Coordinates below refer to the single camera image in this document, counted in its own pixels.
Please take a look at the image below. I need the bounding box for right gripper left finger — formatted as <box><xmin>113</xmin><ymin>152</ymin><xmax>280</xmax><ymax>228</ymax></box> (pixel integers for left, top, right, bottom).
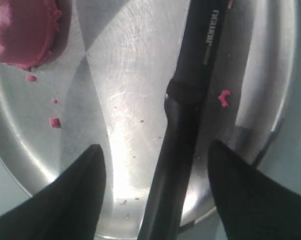
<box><xmin>0</xmin><ymin>144</ymin><xmax>106</xmax><ymax>240</ymax></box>

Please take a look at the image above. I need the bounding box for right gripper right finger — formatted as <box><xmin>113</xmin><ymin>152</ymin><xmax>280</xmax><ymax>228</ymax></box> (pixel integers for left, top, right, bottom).
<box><xmin>208</xmin><ymin>140</ymin><xmax>301</xmax><ymax>240</ymax></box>

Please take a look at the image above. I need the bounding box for black knife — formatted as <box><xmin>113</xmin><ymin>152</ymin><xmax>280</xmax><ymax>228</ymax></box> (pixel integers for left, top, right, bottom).
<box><xmin>137</xmin><ymin>0</ymin><xmax>229</xmax><ymax>240</ymax></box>

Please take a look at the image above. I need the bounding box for pink play dough lump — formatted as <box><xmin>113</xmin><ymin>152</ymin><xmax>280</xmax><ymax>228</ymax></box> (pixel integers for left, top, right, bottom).
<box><xmin>0</xmin><ymin>0</ymin><xmax>72</xmax><ymax>72</ymax></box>

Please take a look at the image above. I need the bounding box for round steel plate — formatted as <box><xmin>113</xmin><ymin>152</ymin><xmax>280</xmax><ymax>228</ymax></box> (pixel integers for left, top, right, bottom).
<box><xmin>0</xmin><ymin>0</ymin><xmax>299</xmax><ymax>240</ymax></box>

